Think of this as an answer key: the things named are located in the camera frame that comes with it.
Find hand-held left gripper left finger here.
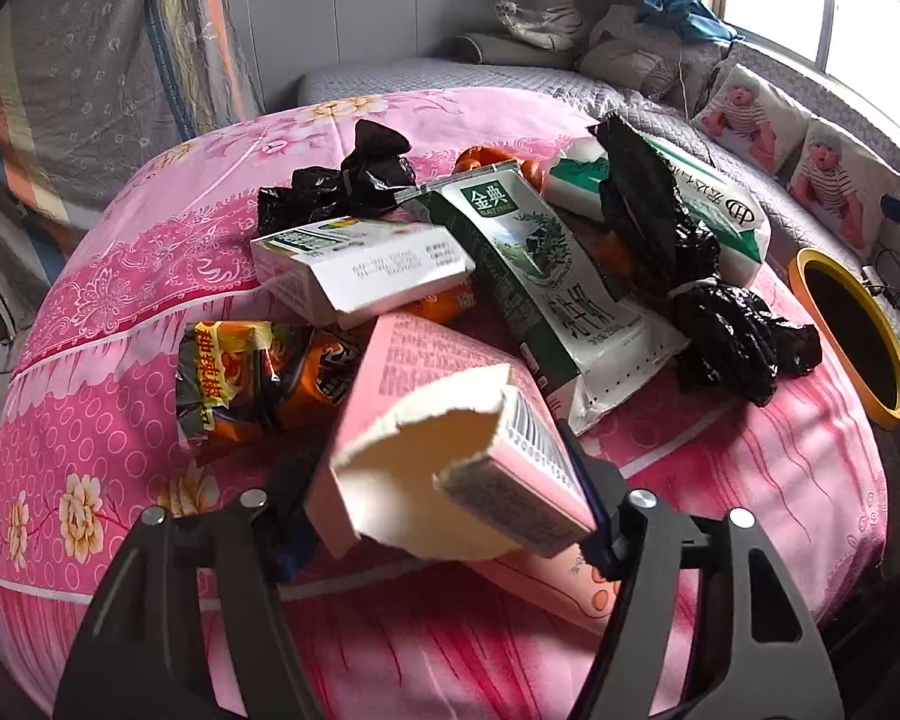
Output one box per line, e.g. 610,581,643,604
52,457,327,720

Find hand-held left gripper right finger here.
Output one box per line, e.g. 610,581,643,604
555,416,845,720

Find pink tube with blue cap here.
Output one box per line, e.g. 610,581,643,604
472,540,623,635

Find yellow-rimmed trash bin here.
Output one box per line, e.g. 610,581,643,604
787,247,900,432

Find orange snack packet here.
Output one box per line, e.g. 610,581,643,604
176,320,365,462

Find white green tissue packet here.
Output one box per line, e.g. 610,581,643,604
544,131,772,290

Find torn pink cardboard box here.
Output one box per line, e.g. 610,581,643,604
305,313,601,563

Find black plastic bag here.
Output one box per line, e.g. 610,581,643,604
257,120,419,237
671,277,824,407
596,114,721,297

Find green milk carton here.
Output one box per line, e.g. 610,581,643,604
394,161,691,436

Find white medicine box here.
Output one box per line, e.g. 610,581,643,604
250,216,477,329

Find orange plastic bag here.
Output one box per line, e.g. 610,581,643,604
454,146,638,282

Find baby print pillow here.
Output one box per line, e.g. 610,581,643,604
691,64,811,177
786,118,900,260

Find pink floral blanket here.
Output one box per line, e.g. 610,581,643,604
0,88,890,720

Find pile of white clothes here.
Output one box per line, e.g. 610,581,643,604
577,4,728,102

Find clear plastic bag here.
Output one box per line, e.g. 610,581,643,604
495,0,590,52

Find grey pillow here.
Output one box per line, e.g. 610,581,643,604
442,31,578,70

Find striped floral cloth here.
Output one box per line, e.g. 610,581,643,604
0,0,263,241

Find black cables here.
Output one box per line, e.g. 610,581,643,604
862,244,900,331

